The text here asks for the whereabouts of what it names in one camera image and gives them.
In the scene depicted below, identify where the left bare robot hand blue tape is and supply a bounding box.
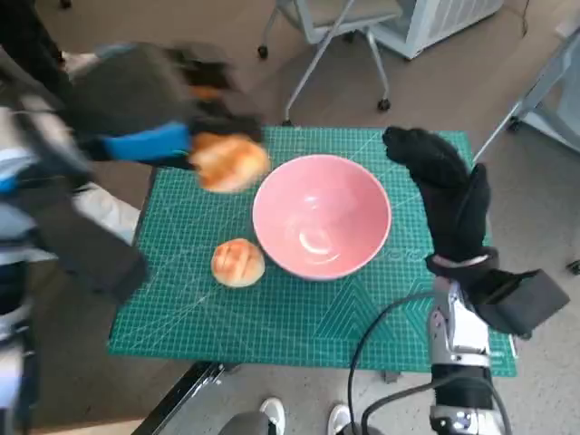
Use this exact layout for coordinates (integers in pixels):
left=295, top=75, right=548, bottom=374
left=66, top=40, right=265, bottom=172

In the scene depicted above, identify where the right black gloved robot hand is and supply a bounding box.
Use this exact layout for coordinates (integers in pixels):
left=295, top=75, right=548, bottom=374
left=382, top=125, right=493, bottom=265

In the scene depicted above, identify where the long striped bread loaf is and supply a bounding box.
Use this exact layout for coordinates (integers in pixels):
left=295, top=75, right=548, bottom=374
left=188, top=130, right=272, bottom=195

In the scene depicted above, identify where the pink bowl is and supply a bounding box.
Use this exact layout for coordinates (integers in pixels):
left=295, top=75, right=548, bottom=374
left=252, top=154, right=393, bottom=282

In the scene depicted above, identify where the round bread bun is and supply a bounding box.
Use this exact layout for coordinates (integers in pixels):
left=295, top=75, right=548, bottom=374
left=211, top=238, right=266, bottom=288

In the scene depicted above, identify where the person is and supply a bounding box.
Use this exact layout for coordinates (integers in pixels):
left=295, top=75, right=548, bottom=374
left=67, top=180, right=142, bottom=248
left=0, top=0, right=100, bottom=99

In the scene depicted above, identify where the pale mesh wheeled chair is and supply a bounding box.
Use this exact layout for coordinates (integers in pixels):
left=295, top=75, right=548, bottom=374
left=473, top=26, right=580, bottom=164

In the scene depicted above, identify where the white perforated cabinet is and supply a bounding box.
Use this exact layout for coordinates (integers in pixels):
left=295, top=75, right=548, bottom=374
left=369, top=0, right=504, bottom=60

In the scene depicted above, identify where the green cutting mat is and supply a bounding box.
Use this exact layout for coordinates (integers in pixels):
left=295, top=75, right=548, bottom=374
left=107, top=126, right=519, bottom=377

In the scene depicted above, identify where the grey wheeled chair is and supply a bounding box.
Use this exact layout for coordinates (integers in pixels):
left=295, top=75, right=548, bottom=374
left=256, top=0, right=404, bottom=127

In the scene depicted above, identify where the white shoe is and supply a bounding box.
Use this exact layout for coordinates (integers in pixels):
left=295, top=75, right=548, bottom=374
left=328, top=402, right=359, bottom=435
left=260, top=397, right=286, bottom=435

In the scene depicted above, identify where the right black wrist camera box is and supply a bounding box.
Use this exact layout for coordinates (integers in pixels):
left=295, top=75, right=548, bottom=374
left=473, top=269, right=571, bottom=339

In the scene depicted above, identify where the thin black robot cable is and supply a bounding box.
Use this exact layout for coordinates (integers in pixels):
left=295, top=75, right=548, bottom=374
left=347, top=292, right=436, bottom=435

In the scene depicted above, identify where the looped black robot cable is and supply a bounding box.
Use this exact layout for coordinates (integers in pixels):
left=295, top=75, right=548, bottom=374
left=362, top=378, right=513, bottom=435

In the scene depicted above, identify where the black metal table rail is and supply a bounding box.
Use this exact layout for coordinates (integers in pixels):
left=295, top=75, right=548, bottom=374
left=140, top=361, right=241, bottom=435

